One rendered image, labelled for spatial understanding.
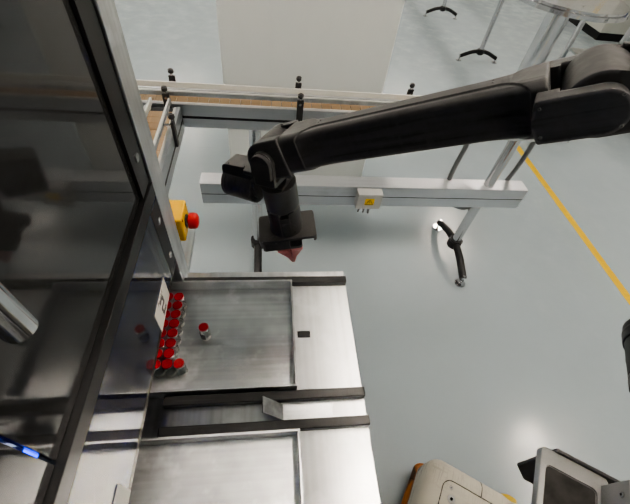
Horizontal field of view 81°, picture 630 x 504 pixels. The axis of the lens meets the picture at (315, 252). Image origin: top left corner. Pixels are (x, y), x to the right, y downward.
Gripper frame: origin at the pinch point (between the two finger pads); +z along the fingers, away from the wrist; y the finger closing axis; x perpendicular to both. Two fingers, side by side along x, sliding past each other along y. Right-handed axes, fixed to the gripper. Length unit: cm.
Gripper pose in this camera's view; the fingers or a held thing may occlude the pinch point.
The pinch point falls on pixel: (292, 256)
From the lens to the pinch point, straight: 73.4
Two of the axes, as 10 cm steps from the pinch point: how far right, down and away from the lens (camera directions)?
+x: 1.1, 7.7, -6.3
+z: 0.7, 6.3, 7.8
